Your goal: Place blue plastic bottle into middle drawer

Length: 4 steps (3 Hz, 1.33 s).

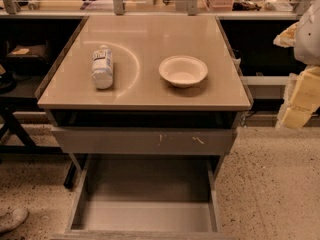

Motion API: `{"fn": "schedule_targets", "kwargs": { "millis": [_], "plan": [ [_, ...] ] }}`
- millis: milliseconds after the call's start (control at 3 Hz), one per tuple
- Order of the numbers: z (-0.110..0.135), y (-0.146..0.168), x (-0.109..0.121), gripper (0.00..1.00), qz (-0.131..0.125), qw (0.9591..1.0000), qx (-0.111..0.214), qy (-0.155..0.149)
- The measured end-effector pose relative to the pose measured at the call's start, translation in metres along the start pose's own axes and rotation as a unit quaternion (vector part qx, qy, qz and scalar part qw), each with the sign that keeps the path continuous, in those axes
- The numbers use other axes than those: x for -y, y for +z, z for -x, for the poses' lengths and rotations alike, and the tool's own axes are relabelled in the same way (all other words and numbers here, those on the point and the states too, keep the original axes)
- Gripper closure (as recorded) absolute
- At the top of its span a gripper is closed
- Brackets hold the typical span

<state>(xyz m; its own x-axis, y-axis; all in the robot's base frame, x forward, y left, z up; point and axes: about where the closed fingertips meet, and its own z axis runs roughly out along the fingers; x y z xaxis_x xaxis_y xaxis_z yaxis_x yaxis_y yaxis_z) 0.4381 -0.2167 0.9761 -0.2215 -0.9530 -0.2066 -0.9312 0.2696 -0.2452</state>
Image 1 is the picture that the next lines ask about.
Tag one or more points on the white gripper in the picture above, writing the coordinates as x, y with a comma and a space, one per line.
308, 40

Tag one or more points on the grey drawer cabinet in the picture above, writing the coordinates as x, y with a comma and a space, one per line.
139, 97

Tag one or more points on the open middle drawer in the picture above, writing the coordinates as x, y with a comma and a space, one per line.
145, 198

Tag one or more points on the closed top drawer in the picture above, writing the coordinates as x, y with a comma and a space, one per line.
145, 141

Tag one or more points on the white paper bowl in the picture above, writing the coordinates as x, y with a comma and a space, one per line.
183, 71

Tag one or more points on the dark box on shelf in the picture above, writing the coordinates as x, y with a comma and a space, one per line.
29, 59

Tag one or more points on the grey shoe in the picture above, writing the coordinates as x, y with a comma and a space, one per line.
10, 220

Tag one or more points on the black table leg frame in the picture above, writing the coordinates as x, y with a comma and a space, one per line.
13, 118

